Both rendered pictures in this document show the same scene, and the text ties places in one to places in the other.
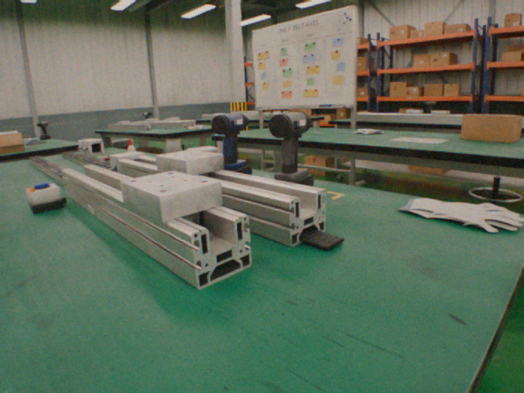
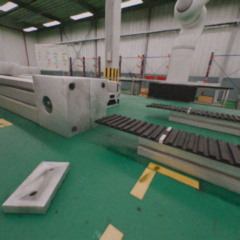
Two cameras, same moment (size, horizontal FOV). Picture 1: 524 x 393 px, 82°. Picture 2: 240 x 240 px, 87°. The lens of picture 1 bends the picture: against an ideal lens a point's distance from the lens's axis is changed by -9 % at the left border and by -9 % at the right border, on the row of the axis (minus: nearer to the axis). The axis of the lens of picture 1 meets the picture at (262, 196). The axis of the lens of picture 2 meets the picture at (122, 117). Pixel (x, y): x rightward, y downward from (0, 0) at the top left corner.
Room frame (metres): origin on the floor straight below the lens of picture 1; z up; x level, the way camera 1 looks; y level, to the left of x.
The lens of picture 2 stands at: (1.46, 0.51, 0.88)
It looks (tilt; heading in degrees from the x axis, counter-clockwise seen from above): 18 degrees down; 163
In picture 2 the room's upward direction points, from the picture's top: 4 degrees clockwise
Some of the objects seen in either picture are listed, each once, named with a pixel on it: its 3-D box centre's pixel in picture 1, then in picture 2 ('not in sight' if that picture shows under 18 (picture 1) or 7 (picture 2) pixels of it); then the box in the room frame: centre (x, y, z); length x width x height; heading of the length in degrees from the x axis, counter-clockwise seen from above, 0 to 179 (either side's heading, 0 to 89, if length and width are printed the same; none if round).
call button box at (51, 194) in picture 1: (47, 196); not in sight; (0.86, 0.61, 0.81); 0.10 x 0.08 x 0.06; 132
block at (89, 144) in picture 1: (92, 148); not in sight; (1.97, 1.02, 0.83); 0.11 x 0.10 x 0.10; 130
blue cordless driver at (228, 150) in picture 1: (236, 147); not in sight; (1.08, 0.07, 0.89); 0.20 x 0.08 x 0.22; 154
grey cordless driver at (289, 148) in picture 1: (296, 153); not in sight; (0.89, -0.10, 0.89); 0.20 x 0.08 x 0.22; 148
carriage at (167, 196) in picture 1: (169, 200); (23, 72); (0.55, 0.16, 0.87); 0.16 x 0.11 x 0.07; 42
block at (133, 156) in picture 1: (125, 167); (78, 101); (1.18, 0.50, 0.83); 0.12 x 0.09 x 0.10; 132
